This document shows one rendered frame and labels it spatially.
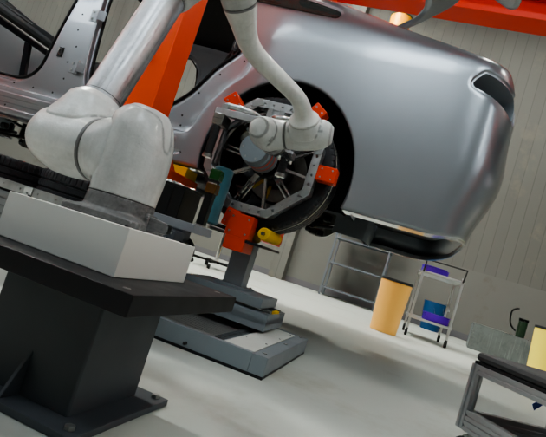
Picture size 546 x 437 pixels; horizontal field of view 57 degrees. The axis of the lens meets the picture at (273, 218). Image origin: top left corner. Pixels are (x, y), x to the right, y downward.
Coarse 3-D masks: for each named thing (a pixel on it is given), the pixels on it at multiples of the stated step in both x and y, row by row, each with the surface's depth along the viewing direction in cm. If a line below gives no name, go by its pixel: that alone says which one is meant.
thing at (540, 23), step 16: (352, 0) 482; (368, 0) 473; (384, 0) 465; (400, 0) 457; (416, 0) 449; (464, 0) 450; (480, 0) 447; (528, 0) 437; (544, 0) 431; (432, 16) 467; (448, 16) 459; (464, 16) 451; (480, 16) 443; (496, 16) 436; (512, 16) 429; (528, 16) 423; (544, 16) 431; (528, 32) 444; (544, 32) 436
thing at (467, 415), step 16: (480, 368) 157; (496, 368) 154; (512, 368) 147; (528, 368) 155; (480, 384) 159; (512, 384) 145; (528, 384) 141; (544, 384) 136; (464, 400) 159; (544, 400) 135; (464, 416) 157; (480, 416) 154; (496, 416) 161; (480, 432) 150; (496, 432) 145; (512, 432) 163; (528, 432) 165; (544, 432) 168
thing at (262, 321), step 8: (240, 304) 234; (224, 312) 230; (232, 312) 229; (240, 312) 228; (248, 312) 227; (256, 312) 227; (264, 312) 233; (272, 312) 240; (280, 312) 253; (232, 320) 229; (240, 320) 228; (248, 320) 227; (256, 320) 226; (264, 320) 225; (272, 320) 236; (280, 320) 253; (256, 328) 226; (264, 328) 226; (272, 328) 241
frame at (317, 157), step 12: (252, 108) 239; (264, 108) 239; (276, 108) 236; (288, 108) 235; (216, 144) 241; (216, 156) 245; (312, 168) 228; (312, 180) 227; (228, 192) 242; (300, 192) 227; (312, 192) 232; (228, 204) 235; (240, 204) 234; (276, 204) 230; (288, 204) 228; (264, 216) 230; (276, 216) 235
